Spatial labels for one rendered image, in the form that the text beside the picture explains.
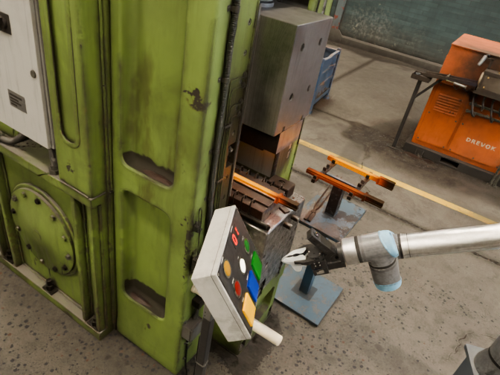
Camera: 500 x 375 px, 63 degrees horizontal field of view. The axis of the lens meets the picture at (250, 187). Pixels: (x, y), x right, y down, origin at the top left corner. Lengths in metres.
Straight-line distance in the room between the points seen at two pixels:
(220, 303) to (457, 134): 4.22
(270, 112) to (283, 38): 0.26
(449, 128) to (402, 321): 2.73
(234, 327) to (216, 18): 0.91
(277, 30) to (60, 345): 1.92
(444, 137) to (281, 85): 3.84
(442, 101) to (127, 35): 4.01
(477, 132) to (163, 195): 4.03
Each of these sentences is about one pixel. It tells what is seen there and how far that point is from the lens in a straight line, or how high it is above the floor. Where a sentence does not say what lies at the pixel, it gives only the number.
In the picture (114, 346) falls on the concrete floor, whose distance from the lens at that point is 2.48.
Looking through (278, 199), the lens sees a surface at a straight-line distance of 1.84.
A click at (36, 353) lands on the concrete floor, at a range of 2.53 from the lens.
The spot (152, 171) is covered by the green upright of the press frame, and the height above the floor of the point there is 1.13.
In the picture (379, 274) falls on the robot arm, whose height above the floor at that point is 1.13.
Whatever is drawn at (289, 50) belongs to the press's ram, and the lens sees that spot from 1.43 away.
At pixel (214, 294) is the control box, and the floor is 1.12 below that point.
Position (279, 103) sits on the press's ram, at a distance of 1.48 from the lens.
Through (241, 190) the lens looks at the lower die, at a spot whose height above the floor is 0.99.
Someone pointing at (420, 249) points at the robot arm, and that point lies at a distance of 1.55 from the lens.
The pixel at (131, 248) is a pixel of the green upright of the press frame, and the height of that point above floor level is 0.63.
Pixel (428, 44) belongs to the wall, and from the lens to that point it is 9.13.
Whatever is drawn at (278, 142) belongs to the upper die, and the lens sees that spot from 1.59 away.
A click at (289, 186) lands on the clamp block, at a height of 0.98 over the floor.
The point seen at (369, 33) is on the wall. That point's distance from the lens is 9.39.
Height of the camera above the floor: 2.04
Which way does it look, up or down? 33 degrees down
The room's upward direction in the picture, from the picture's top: 11 degrees clockwise
